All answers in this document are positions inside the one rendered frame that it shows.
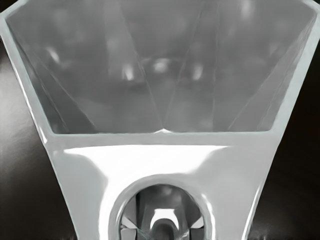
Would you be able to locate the pale grey faceted mug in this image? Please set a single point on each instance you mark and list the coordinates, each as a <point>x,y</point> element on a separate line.
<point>160,160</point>

